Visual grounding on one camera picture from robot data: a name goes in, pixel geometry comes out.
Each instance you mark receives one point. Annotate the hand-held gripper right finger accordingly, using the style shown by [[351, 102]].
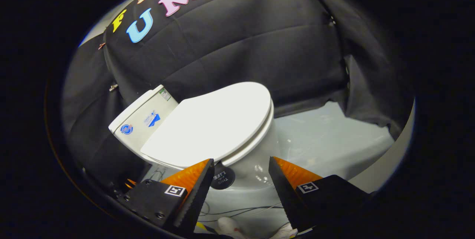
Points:
[[285, 194]]

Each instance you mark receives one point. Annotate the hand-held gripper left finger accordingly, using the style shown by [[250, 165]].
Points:
[[198, 198]]

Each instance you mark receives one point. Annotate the white toilet lid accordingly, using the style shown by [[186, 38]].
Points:
[[211, 124]]

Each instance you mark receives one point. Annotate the white ceramic toilet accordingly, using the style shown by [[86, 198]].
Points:
[[141, 120]]

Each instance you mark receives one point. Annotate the white rounded object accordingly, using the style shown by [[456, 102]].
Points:
[[228, 226]]

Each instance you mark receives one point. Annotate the orange clamp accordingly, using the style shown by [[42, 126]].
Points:
[[130, 183]]

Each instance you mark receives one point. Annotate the grey board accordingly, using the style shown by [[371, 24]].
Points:
[[393, 157]]

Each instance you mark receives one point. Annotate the silver cloth clip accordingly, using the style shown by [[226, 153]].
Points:
[[113, 87]]

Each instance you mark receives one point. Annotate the black backdrop cloth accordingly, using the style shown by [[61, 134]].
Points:
[[259, 46]]

